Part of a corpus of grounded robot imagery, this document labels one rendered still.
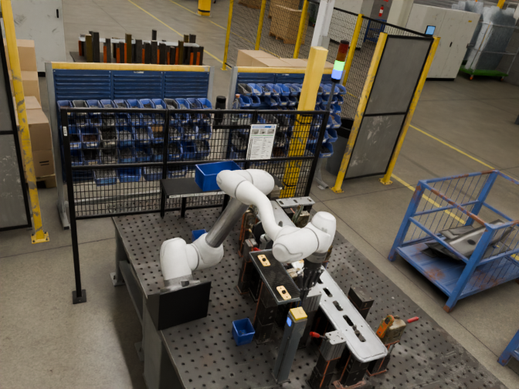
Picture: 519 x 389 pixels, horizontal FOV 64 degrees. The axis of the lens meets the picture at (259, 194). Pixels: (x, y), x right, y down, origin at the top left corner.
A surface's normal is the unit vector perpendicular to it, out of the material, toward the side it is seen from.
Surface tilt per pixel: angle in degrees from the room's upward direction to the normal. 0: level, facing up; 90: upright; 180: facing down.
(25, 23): 90
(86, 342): 0
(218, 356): 0
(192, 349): 0
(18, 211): 90
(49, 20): 90
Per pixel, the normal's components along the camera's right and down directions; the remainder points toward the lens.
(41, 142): 0.59, 0.51
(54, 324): 0.16, -0.85
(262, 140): 0.39, 0.52
